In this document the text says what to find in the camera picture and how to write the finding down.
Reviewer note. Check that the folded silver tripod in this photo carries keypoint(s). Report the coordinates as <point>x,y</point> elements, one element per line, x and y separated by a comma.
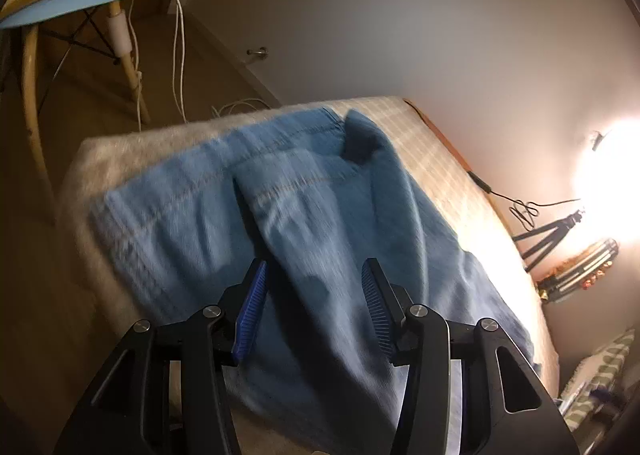
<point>580,269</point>

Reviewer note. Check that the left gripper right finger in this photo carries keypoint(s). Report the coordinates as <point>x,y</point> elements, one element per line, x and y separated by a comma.
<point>504,406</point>

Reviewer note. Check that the orange bed sheet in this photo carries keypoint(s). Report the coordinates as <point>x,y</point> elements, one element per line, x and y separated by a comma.
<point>457,156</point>

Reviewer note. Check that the bright ring light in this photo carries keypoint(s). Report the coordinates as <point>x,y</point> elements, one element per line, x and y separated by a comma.
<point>606,182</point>

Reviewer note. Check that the green white striped pillow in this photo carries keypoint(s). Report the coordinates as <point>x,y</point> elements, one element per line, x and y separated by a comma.
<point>600,371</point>

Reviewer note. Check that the beige checked bed blanket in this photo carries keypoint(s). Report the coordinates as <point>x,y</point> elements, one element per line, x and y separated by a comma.
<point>106,163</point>

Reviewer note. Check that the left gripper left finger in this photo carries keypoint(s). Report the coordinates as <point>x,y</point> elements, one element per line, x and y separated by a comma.
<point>162,390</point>

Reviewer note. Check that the blue denim pants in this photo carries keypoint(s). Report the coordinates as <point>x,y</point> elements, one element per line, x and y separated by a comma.
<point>314,194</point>

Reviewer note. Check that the light blue chair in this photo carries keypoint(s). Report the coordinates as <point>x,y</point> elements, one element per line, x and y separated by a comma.
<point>121,46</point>

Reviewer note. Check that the metal door stopper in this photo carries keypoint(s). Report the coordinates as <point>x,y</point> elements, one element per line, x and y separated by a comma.
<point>258,53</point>

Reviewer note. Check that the black ring light tripod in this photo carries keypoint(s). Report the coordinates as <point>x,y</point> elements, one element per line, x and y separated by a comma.
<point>552,235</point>

